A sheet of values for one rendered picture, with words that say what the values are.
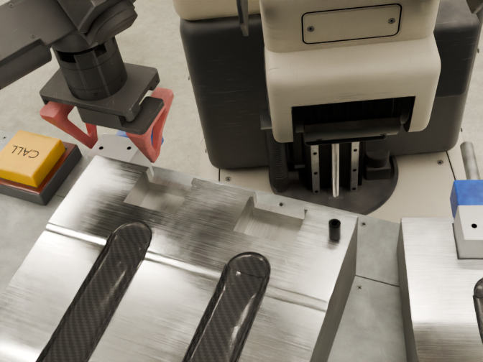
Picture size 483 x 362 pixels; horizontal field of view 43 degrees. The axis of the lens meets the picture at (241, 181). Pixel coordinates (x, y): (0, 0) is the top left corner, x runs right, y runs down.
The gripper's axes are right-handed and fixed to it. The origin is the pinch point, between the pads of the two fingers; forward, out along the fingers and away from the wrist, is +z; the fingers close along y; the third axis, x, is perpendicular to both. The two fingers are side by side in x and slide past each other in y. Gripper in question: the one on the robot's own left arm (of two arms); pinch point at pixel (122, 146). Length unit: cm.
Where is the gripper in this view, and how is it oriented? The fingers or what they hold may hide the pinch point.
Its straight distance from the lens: 67.7
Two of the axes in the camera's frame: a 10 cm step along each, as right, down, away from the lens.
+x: 3.6, -7.3, 5.8
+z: 1.1, 6.5, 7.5
